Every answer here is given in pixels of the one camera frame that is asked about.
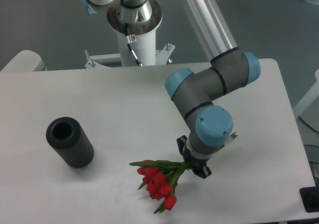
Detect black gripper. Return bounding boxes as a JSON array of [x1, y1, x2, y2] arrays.
[[176, 135, 212, 179]]

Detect red tulip bouquet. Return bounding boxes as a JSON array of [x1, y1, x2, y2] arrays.
[[129, 131, 238, 215]]

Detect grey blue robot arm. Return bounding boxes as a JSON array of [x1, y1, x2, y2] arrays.
[[82, 0, 261, 178]]

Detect black ribbed cylindrical vase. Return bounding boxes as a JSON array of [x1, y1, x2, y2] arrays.
[[46, 117, 94, 168]]

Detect black box at edge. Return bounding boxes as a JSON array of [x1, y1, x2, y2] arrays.
[[300, 186, 319, 213]]

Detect white furniture at right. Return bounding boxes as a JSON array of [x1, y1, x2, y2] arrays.
[[293, 70, 319, 119]]

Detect white rounded side table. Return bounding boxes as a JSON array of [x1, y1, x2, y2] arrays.
[[0, 50, 48, 74]]

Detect black cable on pedestal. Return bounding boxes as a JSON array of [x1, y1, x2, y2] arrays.
[[124, 22, 144, 67]]

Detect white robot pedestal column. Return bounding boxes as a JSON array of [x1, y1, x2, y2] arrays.
[[107, 0, 162, 64]]

